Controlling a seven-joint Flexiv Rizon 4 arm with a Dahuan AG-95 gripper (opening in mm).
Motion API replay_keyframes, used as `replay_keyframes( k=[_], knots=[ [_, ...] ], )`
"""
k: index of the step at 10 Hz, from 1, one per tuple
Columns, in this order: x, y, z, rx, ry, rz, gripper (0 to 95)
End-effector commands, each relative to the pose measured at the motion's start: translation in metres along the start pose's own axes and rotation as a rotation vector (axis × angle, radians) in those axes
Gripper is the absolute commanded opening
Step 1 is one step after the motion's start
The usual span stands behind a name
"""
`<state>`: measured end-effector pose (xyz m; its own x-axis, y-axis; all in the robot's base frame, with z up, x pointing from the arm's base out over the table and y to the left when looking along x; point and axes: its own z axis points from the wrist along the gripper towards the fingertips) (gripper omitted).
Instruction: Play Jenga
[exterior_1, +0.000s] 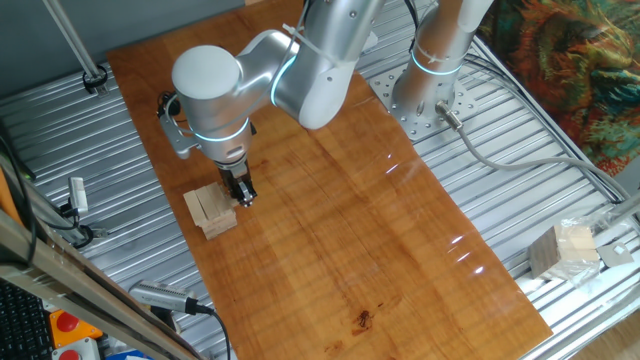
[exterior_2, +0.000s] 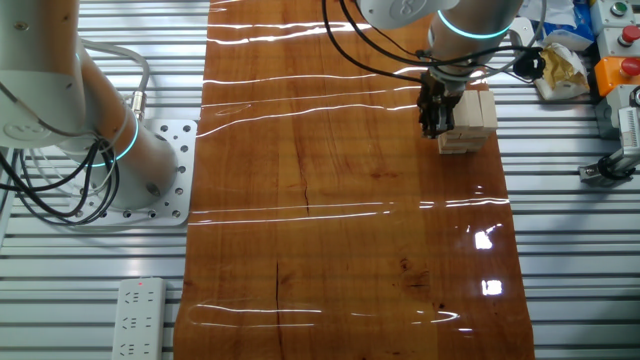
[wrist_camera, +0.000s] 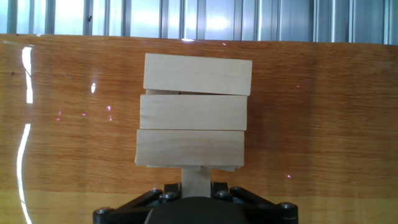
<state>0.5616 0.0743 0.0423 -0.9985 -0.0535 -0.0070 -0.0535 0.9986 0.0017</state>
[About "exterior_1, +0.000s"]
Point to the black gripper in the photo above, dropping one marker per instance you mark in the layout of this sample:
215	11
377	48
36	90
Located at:
233	172

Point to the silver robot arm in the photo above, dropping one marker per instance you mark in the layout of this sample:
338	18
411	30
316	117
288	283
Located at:
325	75

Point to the glossy wood-grain table mat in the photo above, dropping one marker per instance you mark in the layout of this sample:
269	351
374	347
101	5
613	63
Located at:
350	225

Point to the blue and white package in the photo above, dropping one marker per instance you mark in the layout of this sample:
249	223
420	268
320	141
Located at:
125	356

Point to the orange box with red button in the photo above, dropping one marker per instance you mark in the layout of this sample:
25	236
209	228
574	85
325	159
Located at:
90	332

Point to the grey box with red button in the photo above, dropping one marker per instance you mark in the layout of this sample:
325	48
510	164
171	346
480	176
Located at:
87	352

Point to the black keyboard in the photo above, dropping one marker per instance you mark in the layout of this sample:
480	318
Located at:
20	330

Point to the clear bag of wooden blocks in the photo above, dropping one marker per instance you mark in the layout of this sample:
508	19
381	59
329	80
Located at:
565	252

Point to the colourful painted cloth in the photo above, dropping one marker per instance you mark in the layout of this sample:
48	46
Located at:
575	60

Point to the small metal plate with hole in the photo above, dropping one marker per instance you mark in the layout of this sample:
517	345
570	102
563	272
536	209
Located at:
607	257

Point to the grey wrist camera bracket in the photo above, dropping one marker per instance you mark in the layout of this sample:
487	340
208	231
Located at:
179	142

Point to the grey finned depth camera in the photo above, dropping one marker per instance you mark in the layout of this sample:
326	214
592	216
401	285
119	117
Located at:
160	296

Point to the camera mount clamp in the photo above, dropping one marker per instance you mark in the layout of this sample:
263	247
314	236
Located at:
165	320

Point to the small white camera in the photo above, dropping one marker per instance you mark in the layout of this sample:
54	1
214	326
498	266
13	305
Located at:
78	195

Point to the perforated silver base plate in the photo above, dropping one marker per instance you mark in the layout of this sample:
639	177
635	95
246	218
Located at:
415	131

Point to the aluminium frame beam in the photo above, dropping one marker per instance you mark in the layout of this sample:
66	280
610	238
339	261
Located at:
75	282

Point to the silver camera mounting arm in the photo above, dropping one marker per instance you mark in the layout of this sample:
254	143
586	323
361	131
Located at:
45	210

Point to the silver camera pole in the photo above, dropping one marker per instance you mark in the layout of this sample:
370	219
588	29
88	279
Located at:
625	210
70	35

